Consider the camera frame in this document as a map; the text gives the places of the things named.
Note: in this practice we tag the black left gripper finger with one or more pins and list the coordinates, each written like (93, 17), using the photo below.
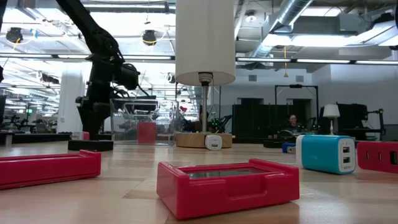
(98, 121)
(86, 123)

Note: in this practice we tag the red digital clock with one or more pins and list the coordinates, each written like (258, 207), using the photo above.
(217, 193)
(46, 169)

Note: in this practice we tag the white USB wall charger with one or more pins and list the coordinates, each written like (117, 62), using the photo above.
(213, 142)

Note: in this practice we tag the small blue rectangular block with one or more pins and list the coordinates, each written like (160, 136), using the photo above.
(287, 147)

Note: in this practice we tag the blue white USB charger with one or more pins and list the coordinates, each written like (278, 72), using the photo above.
(320, 154)

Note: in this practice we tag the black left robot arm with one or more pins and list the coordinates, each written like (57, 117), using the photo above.
(93, 34)

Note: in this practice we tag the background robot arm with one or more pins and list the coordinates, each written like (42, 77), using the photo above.
(222, 123)

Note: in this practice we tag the white room pillar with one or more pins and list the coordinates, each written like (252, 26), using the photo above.
(71, 99)

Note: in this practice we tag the clear plastic bin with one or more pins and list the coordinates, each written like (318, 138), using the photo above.
(122, 137)

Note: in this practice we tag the person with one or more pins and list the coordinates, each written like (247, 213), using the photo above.
(292, 122)
(194, 124)

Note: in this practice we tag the white table lamp wooden base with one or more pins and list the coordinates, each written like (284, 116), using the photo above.
(205, 37)

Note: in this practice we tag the small white background lamp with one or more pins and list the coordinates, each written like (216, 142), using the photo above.
(331, 111)

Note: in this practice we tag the black background rig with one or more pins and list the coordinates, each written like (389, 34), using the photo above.
(351, 118)

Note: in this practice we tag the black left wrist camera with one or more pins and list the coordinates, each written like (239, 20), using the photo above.
(129, 77)

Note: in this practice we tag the black aluminium table frame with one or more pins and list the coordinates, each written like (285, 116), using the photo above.
(37, 138)

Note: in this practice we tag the black ceiling camera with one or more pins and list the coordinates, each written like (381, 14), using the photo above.
(14, 35)
(149, 37)

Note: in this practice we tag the black partition wall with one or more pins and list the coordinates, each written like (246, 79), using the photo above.
(255, 121)

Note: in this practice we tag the black gantry frame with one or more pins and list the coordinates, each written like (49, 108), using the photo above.
(295, 86)

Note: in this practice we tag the silver ceiling duct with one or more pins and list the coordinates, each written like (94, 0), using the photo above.
(289, 15)

